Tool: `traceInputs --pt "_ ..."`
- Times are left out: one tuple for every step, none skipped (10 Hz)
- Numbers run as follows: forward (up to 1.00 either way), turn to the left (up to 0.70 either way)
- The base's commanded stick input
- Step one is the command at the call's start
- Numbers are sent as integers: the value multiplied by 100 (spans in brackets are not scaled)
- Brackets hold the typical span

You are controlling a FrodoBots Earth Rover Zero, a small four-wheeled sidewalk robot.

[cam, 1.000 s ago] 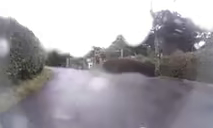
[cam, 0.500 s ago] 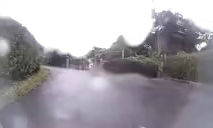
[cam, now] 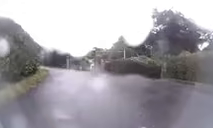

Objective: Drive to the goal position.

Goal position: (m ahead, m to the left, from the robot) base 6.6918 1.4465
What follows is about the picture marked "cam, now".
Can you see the pole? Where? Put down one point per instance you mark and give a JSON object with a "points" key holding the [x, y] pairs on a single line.
{"points": [[124, 53]]}

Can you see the low dark hedge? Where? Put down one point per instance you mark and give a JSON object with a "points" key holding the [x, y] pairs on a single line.
{"points": [[134, 66]]}

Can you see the wet grey asphalt road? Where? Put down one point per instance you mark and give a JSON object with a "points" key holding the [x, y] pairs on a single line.
{"points": [[110, 100]]}

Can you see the large dark tree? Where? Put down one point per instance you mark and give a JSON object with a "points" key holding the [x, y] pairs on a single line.
{"points": [[175, 33]]}

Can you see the trimmed green hedge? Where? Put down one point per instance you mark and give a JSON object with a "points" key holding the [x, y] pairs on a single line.
{"points": [[194, 66]]}

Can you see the grass verge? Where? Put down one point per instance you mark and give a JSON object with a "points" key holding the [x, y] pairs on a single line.
{"points": [[20, 86]]}

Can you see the tall dark green hedge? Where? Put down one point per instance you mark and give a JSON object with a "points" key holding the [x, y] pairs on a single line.
{"points": [[14, 53]]}

